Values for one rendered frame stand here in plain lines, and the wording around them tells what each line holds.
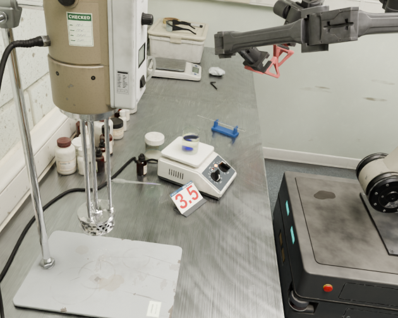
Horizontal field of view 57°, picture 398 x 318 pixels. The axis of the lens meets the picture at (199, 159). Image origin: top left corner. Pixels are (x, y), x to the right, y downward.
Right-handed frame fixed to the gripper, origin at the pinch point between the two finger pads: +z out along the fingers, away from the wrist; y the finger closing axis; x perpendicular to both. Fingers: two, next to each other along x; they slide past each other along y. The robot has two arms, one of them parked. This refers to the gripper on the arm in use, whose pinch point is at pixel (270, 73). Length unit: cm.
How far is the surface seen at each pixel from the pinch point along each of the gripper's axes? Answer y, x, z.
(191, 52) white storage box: -72, 1, -1
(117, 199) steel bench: 27, -61, -33
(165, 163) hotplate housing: 25, -47, -26
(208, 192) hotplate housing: 34, -46, -16
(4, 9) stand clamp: 57, -37, -77
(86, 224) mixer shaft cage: 56, -60, -49
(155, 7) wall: -114, 15, -20
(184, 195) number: 34, -50, -21
